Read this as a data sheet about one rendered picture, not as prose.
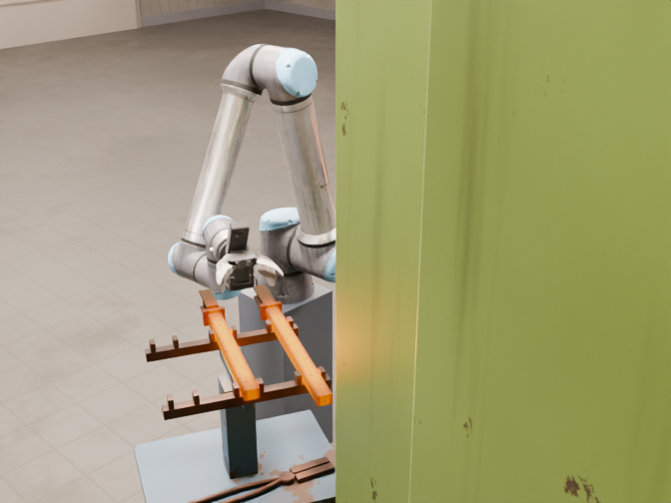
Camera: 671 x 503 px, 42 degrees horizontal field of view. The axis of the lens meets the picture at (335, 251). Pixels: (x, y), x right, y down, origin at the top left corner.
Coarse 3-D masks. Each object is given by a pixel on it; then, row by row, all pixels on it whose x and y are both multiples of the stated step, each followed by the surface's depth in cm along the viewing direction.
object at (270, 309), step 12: (264, 288) 195; (264, 300) 190; (264, 312) 188; (276, 312) 186; (276, 324) 181; (288, 324) 181; (288, 336) 176; (288, 348) 173; (300, 348) 172; (300, 360) 168; (312, 372) 164; (312, 384) 160; (324, 384) 160; (312, 396) 160; (324, 396) 157
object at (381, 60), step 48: (336, 0) 120; (384, 0) 107; (336, 48) 123; (384, 48) 109; (336, 96) 126; (384, 96) 111; (336, 144) 129; (384, 144) 114; (336, 192) 132; (384, 192) 116; (336, 240) 135; (384, 240) 119; (336, 288) 138; (384, 288) 121; (336, 336) 142; (384, 336) 124; (336, 384) 146; (384, 384) 127; (336, 432) 150; (384, 432) 130; (336, 480) 154; (384, 480) 133
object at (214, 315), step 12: (204, 300) 188; (216, 300) 188; (204, 312) 185; (216, 312) 186; (204, 324) 186; (216, 324) 181; (216, 336) 179; (228, 336) 176; (228, 348) 172; (228, 360) 170; (240, 360) 168; (240, 372) 164; (240, 384) 161; (252, 384) 160; (252, 396) 160
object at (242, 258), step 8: (224, 248) 218; (224, 256) 212; (232, 256) 211; (240, 256) 211; (248, 256) 211; (232, 264) 210; (240, 264) 210; (248, 264) 210; (232, 272) 210; (240, 272) 211; (248, 272) 212; (232, 280) 210; (240, 280) 212; (248, 280) 213; (256, 280) 214; (232, 288) 212; (240, 288) 212
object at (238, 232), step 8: (232, 224) 208; (240, 224) 209; (248, 224) 209; (232, 232) 208; (240, 232) 208; (248, 232) 210; (232, 240) 210; (240, 240) 211; (232, 248) 213; (240, 248) 214
